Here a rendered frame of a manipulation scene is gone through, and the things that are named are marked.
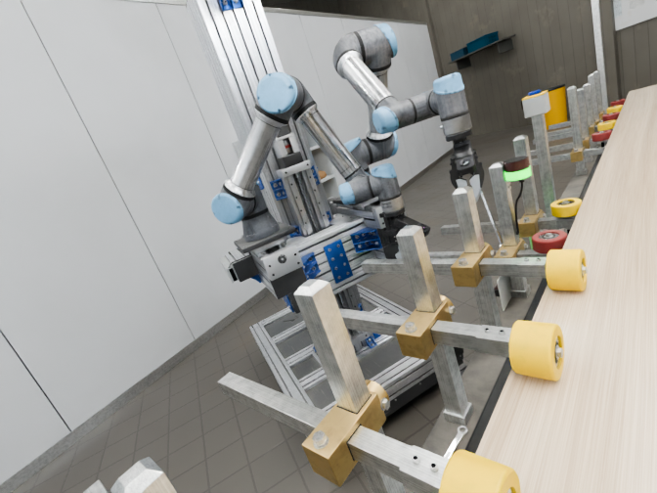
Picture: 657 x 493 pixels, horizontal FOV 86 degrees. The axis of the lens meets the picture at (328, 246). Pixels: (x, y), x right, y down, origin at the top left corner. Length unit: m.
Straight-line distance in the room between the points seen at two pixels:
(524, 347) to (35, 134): 2.98
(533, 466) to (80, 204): 2.92
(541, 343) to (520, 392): 0.08
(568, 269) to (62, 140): 2.98
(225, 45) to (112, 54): 1.92
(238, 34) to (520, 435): 1.59
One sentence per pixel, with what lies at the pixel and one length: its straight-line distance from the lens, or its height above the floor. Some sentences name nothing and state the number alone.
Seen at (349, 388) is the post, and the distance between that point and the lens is 0.51.
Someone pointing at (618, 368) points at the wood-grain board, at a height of 0.90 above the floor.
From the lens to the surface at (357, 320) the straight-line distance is 0.76.
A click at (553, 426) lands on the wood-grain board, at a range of 0.58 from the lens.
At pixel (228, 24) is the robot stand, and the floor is 1.85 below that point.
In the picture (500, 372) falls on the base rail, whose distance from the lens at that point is 0.96.
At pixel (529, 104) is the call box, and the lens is 1.53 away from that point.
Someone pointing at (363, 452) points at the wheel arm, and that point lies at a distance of 0.51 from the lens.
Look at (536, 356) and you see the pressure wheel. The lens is 0.59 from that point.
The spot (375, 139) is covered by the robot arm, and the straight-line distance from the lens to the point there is 1.58.
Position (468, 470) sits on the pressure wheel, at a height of 0.98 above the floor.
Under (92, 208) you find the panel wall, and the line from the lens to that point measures 3.06.
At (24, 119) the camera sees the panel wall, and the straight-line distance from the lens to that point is 3.11.
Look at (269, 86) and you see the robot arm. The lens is 1.17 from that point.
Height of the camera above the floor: 1.33
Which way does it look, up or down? 17 degrees down
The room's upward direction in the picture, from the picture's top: 19 degrees counter-clockwise
